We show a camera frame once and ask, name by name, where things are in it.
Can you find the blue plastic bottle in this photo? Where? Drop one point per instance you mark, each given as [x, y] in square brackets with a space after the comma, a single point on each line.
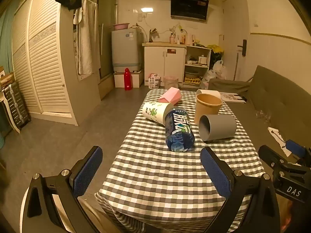
[179, 131]

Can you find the brown cardboard box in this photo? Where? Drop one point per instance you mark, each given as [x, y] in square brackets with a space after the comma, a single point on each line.
[6, 75]

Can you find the pink waste bin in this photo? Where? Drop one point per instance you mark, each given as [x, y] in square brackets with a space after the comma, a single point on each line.
[170, 82]

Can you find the clear plastic wrapper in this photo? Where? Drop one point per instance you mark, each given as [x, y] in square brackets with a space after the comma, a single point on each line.
[262, 115]

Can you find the black range hood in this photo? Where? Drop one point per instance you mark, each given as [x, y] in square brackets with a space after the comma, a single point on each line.
[189, 4]

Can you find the broom stick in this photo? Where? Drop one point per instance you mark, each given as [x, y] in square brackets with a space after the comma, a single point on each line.
[236, 65]

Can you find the white plastic bag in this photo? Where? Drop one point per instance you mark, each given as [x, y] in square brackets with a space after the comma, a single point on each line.
[206, 79]
[218, 69]

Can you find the printed paper bag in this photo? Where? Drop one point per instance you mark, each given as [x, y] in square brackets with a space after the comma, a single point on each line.
[154, 81]

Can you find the pink cup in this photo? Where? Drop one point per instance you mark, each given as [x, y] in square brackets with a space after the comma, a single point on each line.
[171, 95]

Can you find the grey washing machine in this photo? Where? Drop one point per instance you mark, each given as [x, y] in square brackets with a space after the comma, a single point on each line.
[126, 49]

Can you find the egg carton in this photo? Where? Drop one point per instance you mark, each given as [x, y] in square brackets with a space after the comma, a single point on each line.
[192, 79]

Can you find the white open shelf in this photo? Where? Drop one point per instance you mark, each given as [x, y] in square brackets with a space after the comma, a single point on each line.
[209, 60]

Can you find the orange bottle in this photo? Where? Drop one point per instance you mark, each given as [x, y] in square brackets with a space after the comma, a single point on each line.
[183, 39]

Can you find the plain white cup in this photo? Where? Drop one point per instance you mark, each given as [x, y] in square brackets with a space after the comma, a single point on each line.
[214, 92]

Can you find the white washer base box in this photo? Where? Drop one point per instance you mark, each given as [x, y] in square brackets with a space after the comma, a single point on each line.
[119, 80]

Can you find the brown paper cup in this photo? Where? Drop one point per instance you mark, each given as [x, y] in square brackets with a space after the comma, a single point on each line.
[206, 110]

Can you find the printed magazine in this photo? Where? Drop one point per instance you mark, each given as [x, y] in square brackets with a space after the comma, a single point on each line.
[233, 97]

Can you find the grey white checked tablecloth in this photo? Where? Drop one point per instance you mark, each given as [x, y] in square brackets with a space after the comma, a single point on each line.
[155, 174]

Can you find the metal kitchen faucet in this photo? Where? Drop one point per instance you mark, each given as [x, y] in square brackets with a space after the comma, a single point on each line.
[151, 35]

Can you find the grey sofa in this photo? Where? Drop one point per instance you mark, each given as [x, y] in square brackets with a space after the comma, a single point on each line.
[279, 97]

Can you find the white paper sheet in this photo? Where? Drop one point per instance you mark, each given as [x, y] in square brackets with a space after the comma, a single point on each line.
[279, 138]

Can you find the white wall socket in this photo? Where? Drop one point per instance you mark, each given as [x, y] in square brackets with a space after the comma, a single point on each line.
[142, 17]

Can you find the red thermos flask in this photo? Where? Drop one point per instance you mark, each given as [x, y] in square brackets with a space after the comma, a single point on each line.
[127, 80]

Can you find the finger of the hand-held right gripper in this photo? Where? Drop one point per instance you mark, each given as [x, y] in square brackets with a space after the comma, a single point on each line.
[269, 155]
[295, 148]

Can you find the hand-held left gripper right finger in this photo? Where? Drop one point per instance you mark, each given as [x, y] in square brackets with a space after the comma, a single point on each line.
[215, 173]

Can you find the white bottle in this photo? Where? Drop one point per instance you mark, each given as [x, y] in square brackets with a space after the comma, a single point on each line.
[190, 39]

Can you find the yellow plastic bag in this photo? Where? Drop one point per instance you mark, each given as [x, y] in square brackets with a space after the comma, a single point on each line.
[216, 48]

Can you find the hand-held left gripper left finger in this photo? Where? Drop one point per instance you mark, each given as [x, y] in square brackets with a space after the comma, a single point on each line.
[87, 172]

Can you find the grey cup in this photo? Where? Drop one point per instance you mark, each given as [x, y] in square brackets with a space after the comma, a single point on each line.
[223, 126]

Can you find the pink basin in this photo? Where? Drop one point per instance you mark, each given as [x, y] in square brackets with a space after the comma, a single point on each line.
[121, 26]

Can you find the white door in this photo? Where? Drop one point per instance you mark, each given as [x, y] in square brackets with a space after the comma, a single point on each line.
[234, 21]

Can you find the white louvred wardrobe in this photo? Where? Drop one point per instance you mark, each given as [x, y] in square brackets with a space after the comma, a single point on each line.
[48, 65]

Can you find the white hanging towel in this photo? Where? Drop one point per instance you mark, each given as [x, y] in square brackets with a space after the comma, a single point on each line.
[86, 41]

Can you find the white printed paper cup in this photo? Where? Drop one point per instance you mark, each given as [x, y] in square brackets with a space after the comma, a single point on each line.
[155, 112]

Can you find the dark ribbed suitcase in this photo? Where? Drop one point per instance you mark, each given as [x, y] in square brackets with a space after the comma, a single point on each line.
[17, 104]

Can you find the white kitchen cabinet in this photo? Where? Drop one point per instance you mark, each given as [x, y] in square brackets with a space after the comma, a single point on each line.
[165, 60]

